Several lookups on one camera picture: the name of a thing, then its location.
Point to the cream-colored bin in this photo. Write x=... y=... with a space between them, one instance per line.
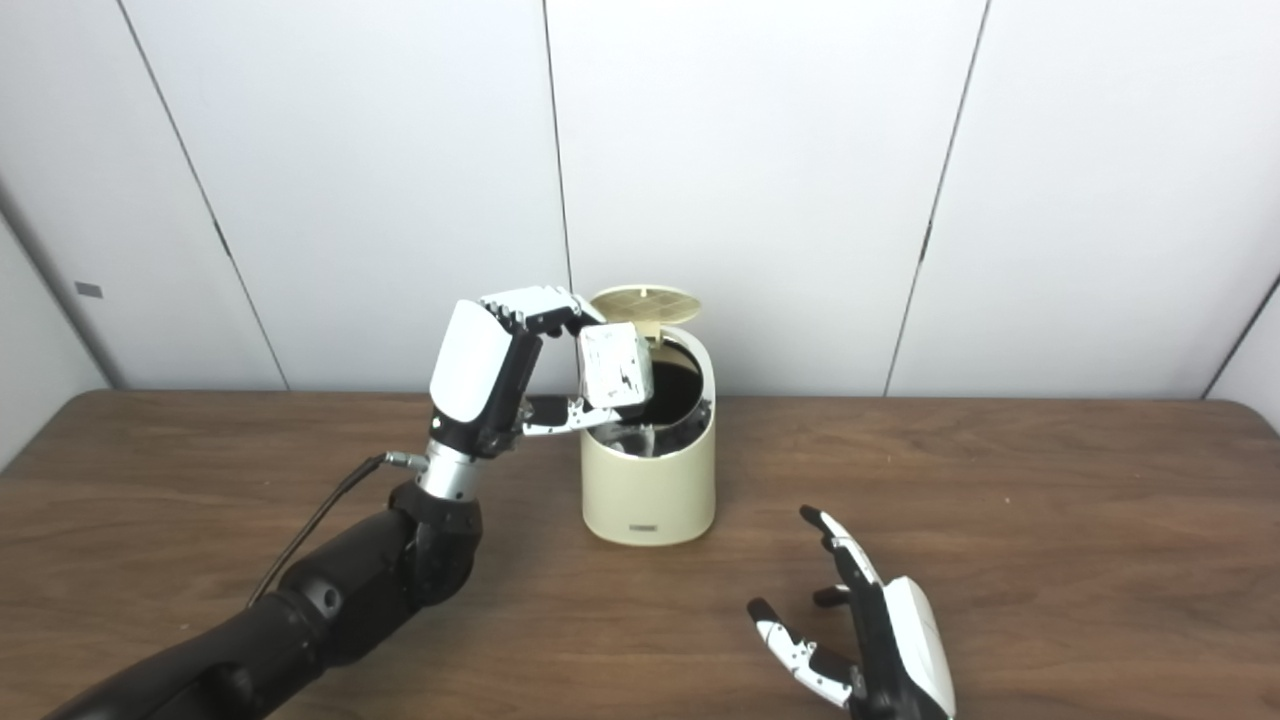
x=650 y=490

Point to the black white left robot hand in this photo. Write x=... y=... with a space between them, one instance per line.
x=480 y=380

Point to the round cream bin lid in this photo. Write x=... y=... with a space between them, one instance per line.
x=650 y=300

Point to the white green milk carton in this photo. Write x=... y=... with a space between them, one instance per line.
x=615 y=365

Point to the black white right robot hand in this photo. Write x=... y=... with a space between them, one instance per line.
x=900 y=650

